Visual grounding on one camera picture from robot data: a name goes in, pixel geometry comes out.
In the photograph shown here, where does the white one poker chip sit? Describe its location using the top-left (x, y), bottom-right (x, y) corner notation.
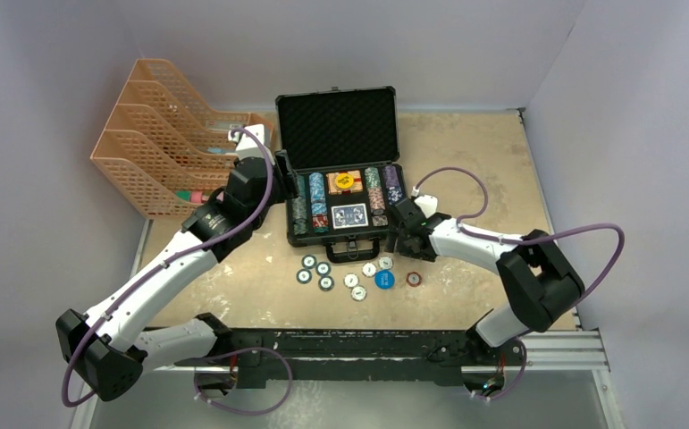
top-left (362, 262), bottom-right (379, 278)
top-left (378, 256), bottom-right (394, 270)
top-left (343, 273), bottom-right (359, 288)
top-left (350, 285), bottom-right (367, 302)

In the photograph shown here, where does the blue round dealer button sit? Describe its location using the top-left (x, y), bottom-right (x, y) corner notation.
top-left (374, 270), bottom-right (396, 290)

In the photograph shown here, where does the blue playing card deck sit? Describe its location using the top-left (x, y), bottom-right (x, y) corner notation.
top-left (331, 203), bottom-right (369, 230)

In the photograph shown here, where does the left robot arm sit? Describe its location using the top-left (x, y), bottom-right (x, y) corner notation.
top-left (55, 150), bottom-right (298, 408)

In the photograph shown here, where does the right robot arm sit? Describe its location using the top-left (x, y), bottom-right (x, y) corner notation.
top-left (387, 198), bottom-right (585, 364)

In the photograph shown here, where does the red five poker chip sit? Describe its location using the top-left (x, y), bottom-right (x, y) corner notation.
top-left (406, 272), bottom-right (423, 287)

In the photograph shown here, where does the light blue item in organizer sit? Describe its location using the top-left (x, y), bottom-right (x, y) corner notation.
top-left (206, 147), bottom-right (236, 156)

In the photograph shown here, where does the orange card deck in case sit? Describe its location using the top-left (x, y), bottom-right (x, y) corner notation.
top-left (326, 170), bottom-right (364, 195)

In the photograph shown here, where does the pink cylindrical bottle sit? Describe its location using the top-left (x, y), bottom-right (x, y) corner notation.
top-left (189, 191), bottom-right (210, 205)

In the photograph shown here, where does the yellow big blind button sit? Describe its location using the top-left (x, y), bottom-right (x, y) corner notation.
top-left (333, 172), bottom-right (355, 193)

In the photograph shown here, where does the grey box with barcode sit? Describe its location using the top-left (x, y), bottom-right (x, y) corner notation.
top-left (205, 121), bottom-right (236, 131)

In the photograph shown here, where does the black poker chip case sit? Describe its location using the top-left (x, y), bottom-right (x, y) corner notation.
top-left (275, 86), bottom-right (406, 264)

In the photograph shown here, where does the green box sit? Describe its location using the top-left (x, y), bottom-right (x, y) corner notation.
top-left (176, 190), bottom-right (192, 202)

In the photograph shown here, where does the green fifty chip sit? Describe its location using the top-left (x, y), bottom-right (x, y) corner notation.
top-left (296, 268), bottom-right (313, 284)
top-left (301, 255), bottom-right (317, 270)
top-left (315, 262), bottom-right (332, 277)
top-left (318, 276), bottom-right (335, 291)

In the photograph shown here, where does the orange plastic file organizer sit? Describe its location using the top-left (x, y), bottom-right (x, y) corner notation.
top-left (90, 58), bottom-right (275, 219)

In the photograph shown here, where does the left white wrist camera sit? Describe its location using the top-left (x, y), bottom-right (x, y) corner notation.
top-left (228, 124), bottom-right (270, 160)

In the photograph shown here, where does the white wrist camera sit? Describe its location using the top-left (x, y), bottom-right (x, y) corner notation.
top-left (411, 187), bottom-right (438, 218)
top-left (228, 124), bottom-right (270, 160)

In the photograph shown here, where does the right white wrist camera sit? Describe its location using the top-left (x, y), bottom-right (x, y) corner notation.
top-left (411, 187), bottom-right (438, 218)

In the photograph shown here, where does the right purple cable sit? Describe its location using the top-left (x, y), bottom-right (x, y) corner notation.
top-left (413, 166), bottom-right (626, 309)

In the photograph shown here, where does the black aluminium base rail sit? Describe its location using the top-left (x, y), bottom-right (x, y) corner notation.
top-left (142, 328), bottom-right (609, 392)

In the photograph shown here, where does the purple loop base cable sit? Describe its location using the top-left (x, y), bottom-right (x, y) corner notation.
top-left (193, 347), bottom-right (294, 416)

